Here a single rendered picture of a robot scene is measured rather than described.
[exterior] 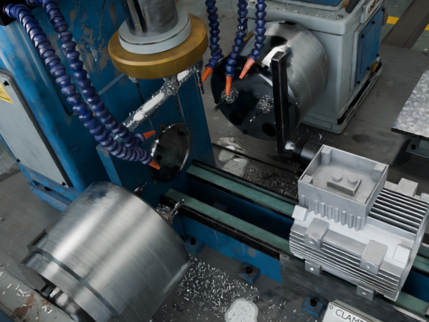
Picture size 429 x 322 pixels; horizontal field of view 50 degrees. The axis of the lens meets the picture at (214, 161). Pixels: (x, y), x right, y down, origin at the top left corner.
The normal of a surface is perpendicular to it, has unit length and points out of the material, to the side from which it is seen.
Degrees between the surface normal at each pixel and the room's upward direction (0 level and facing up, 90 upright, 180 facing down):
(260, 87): 90
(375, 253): 0
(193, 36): 0
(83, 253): 17
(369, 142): 0
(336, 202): 90
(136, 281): 62
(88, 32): 90
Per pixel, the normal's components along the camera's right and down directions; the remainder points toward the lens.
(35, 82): 0.82, 0.32
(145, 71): -0.17, 0.72
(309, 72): 0.65, -0.05
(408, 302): -0.15, -0.70
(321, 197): -0.56, 0.65
